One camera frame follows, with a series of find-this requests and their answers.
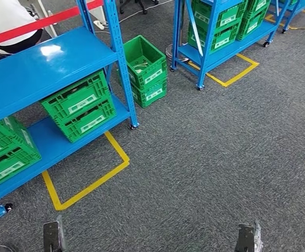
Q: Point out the blue metal shelf rack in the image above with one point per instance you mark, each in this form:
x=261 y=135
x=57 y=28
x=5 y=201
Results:
x=294 y=8
x=207 y=55
x=50 y=66

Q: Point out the chrome round stand base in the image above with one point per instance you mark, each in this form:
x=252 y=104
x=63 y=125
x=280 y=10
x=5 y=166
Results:
x=169 y=54

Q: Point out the black office chair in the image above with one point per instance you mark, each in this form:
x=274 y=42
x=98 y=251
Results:
x=138 y=5

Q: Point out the white power strip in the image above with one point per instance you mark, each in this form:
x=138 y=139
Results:
x=99 y=25

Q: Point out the white desk partition panel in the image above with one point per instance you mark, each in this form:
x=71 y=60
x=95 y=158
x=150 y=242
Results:
x=98 y=14

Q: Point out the white desk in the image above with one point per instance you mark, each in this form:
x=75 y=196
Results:
x=45 y=17

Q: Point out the red barrier belt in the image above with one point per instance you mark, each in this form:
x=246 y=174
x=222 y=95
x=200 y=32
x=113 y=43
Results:
x=36 y=24

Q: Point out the person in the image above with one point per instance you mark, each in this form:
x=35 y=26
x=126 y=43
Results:
x=8 y=21

